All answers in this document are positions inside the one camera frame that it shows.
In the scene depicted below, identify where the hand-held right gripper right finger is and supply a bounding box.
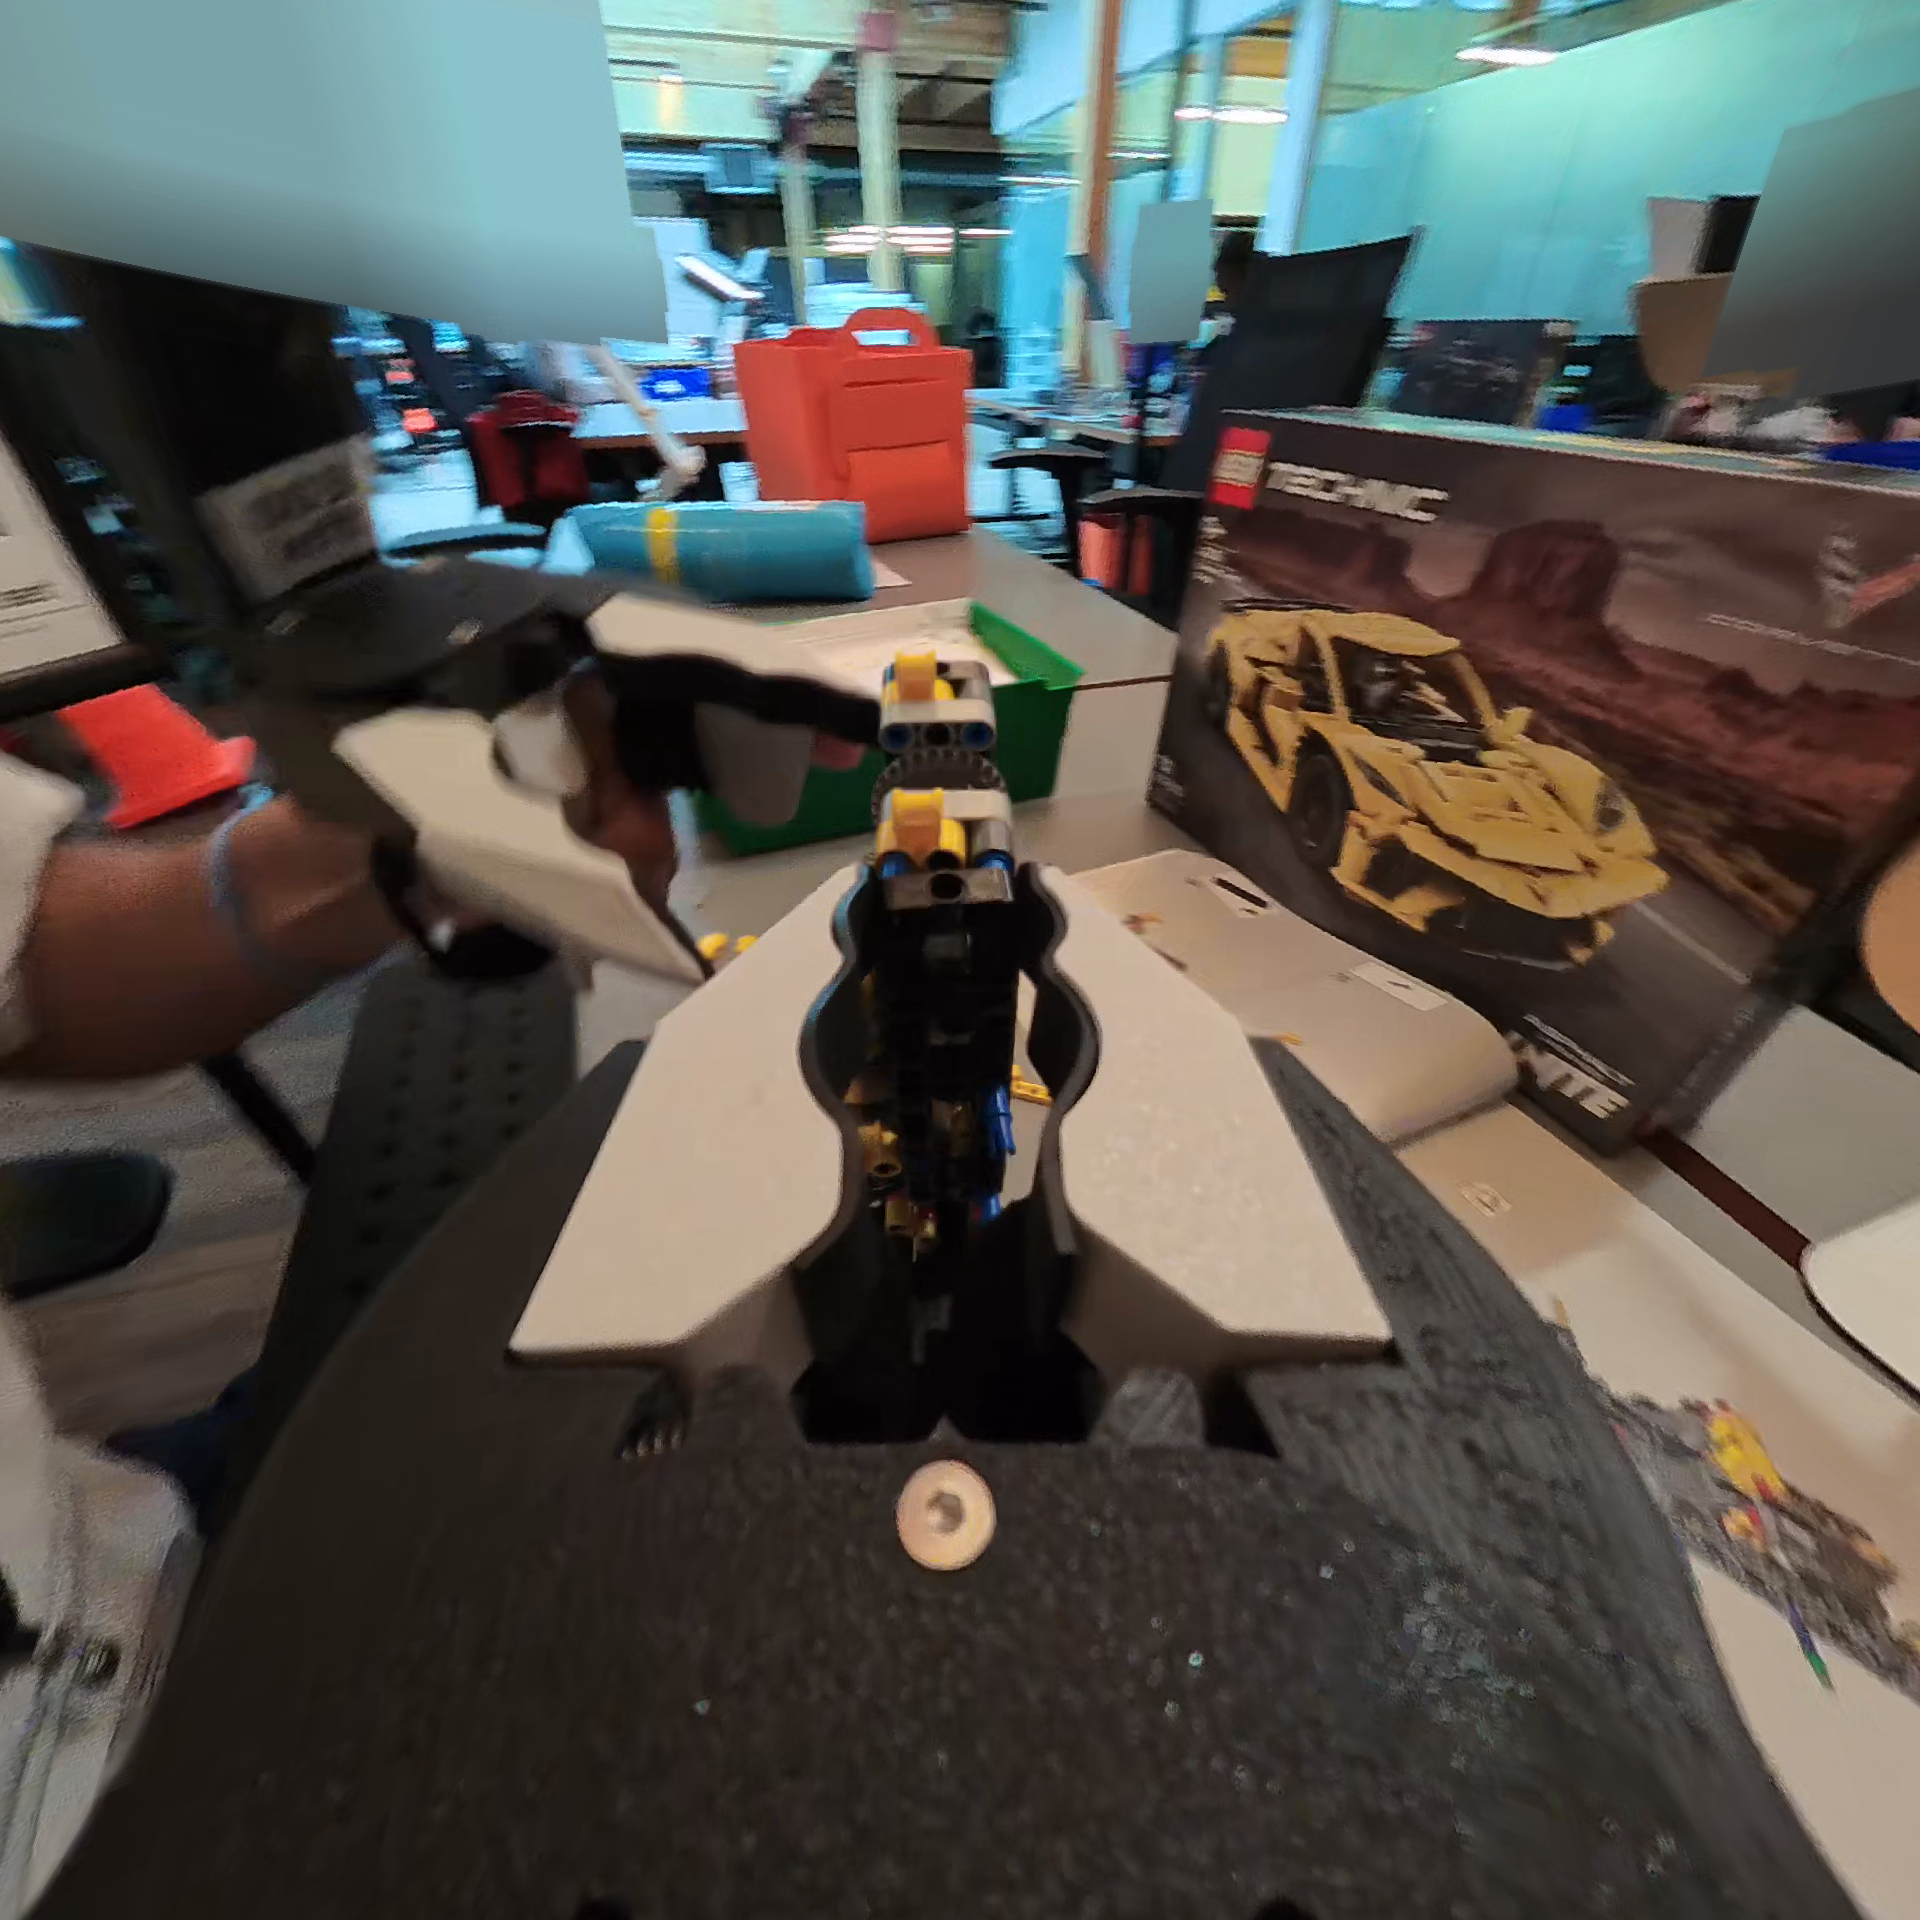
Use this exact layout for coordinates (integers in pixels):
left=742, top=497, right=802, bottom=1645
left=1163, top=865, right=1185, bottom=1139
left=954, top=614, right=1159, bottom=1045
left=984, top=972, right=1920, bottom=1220
left=1020, top=863, right=1400, bottom=1377

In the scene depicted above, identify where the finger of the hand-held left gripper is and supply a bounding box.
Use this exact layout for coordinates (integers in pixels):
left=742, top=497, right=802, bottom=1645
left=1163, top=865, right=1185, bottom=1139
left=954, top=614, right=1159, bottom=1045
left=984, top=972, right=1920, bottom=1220
left=333, top=704, right=715, bottom=990
left=582, top=593, right=888, bottom=744

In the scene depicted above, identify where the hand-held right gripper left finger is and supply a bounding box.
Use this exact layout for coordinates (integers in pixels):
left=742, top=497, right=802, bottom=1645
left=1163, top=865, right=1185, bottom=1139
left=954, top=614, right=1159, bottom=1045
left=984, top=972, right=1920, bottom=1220
left=506, top=865, right=888, bottom=1373

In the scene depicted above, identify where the black yellow lego car chassis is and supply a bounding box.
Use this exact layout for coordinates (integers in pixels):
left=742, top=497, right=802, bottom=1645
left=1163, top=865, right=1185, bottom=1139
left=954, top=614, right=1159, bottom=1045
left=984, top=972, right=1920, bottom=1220
left=833, top=647, right=1057, bottom=1254

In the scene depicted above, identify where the person's left forearm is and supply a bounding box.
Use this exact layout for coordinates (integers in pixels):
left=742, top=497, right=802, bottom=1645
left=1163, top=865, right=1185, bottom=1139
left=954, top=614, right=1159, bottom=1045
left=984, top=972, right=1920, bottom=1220
left=0, top=801, right=414, bottom=1082

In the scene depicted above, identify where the open lego instruction booklet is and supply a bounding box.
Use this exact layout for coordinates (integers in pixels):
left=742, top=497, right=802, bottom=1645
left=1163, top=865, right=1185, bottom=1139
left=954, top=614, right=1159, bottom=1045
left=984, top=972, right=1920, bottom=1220
left=1073, top=846, right=1920, bottom=1920

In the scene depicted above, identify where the lego set cardboard box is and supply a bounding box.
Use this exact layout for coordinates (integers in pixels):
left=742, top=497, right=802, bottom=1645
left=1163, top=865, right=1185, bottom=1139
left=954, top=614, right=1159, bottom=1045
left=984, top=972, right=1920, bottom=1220
left=1146, top=407, right=1920, bottom=1157

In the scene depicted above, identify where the person's left hand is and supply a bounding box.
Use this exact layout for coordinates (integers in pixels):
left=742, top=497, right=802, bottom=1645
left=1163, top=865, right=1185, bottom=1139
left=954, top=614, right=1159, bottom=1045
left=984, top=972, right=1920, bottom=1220
left=564, top=671, right=684, bottom=912

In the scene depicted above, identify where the teal rolled cloth bundle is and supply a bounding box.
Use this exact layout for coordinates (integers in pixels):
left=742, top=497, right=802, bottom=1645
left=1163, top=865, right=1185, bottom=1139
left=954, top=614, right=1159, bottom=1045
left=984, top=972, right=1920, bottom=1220
left=567, top=497, right=876, bottom=605

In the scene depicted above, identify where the red office chair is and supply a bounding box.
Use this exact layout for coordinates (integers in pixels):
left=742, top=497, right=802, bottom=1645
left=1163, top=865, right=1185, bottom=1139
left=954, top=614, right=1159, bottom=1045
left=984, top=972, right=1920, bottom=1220
left=462, top=390, right=592, bottom=522

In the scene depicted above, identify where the orange bag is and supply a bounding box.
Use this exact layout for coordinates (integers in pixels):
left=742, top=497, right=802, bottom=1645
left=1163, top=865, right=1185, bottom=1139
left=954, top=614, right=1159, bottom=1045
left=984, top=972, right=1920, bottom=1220
left=732, top=305, right=978, bottom=546

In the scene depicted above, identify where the orange traffic cone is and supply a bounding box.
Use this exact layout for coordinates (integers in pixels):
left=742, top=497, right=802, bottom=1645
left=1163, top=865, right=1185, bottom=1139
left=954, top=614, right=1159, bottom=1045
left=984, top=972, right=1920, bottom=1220
left=56, top=682, right=259, bottom=832

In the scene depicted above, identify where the green plastic bin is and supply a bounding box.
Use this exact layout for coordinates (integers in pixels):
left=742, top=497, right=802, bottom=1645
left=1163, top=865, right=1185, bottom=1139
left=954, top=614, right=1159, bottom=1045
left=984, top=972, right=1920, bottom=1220
left=693, top=600, right=1087, bottom=859

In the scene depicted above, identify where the black round stool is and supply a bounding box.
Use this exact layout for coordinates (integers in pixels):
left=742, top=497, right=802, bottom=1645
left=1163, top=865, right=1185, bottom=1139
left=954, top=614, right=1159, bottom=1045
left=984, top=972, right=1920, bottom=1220
left=986, top=437, right=1112, bottom=528
left=1073, top=485, right=1206, bottom=619

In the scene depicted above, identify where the dark blue office chair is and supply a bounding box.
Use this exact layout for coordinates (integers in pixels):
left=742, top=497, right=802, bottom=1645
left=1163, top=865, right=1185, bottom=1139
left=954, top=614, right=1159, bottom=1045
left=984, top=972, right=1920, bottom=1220
left=0, top=1151, right=174, bottom=1302

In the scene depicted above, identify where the white rounded pad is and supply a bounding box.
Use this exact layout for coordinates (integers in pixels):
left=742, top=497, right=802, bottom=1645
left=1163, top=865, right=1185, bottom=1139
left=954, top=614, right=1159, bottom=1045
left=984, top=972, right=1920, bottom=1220
left=1797, top=1199, right=1920, bottom=1403

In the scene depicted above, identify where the dark cardboard box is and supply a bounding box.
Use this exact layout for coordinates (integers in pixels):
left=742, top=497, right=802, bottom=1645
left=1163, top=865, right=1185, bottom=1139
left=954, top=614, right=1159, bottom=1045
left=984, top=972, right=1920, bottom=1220
left=1373, top=318, right=1579, bottom=425

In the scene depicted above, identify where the brown cardboard box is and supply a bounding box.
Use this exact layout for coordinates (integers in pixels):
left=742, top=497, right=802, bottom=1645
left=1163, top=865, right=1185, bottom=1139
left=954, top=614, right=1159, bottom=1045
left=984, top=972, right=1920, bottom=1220
left=1633, top=270, right=1742, bottom=399

